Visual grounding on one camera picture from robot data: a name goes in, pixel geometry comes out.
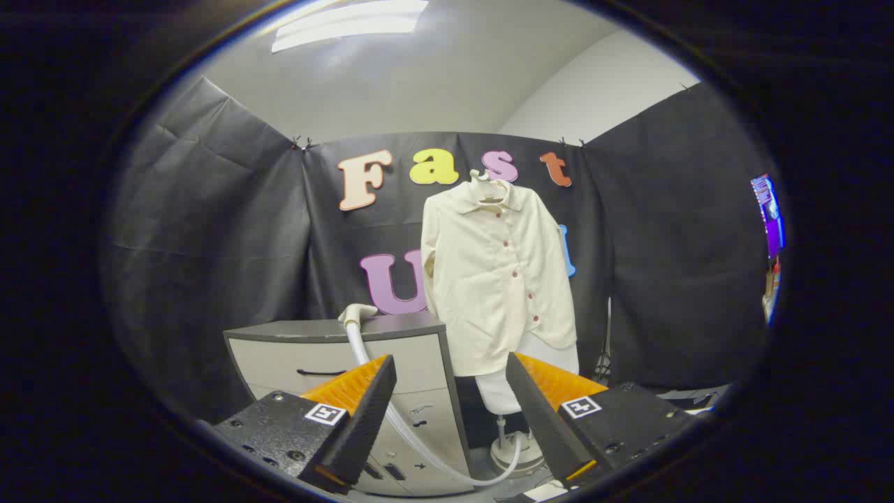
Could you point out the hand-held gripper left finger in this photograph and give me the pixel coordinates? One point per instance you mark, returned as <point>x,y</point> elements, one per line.
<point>363,419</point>

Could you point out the ceiling light panel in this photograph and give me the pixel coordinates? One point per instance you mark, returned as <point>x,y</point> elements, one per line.
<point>349,24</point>

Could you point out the cream button-up shirt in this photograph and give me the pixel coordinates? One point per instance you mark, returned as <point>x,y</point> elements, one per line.
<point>489,279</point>

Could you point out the grey drawer cabinet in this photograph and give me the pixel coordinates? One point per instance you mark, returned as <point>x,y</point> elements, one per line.
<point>412,363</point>

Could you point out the purple blue wall poster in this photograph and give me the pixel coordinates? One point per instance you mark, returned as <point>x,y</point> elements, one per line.
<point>770,223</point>

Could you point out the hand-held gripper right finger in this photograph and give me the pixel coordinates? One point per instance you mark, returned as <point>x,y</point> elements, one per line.
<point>541,412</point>

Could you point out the white garment steamer base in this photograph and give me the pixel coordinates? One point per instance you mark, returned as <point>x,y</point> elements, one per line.
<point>499,395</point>

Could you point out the black backdrop cloth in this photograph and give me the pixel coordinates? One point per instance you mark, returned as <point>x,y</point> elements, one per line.
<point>223,230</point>

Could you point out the black tripod stand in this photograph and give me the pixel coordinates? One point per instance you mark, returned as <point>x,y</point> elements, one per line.
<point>604,356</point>

